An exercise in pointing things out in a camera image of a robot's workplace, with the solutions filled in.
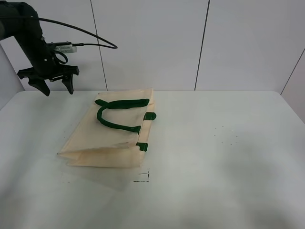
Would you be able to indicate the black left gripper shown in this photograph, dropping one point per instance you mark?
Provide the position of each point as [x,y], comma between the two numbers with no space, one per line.
[44,65]

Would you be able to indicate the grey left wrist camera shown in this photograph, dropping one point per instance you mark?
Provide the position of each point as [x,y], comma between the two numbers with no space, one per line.
[63,47]

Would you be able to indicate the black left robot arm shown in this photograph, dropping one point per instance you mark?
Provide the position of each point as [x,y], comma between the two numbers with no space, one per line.
[21,21]

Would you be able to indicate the white linen bag green handles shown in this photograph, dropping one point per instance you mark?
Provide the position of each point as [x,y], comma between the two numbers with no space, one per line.
[114,132]

